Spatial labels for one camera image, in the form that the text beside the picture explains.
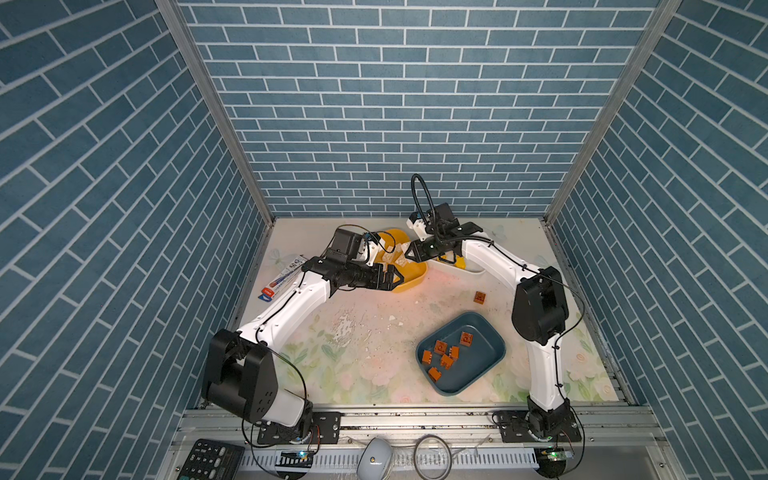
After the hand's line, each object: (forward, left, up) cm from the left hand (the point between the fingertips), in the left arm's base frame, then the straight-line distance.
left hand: (391, 277), depth 82 cm
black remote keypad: (-39, +41, -17) cm, 59 cm away
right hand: (+14, -6, -4) cm, 15 cm away
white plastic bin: (-8, -20, +16) cm, 27 cm away
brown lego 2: (-15, -18, -16) cm, 28 cm away
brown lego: (-21, -12, -15) cm, 29 cm away
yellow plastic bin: (+10, 0, -2) cm, 10 cm away
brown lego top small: (-11, -23, -18) cm, 31 cm away
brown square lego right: (+3, -29, -16) cm, 33 cm away
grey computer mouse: (-40, +4, -9) cm, 41 cm away
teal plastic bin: (-14, -28, -18) cm, 36 cm away
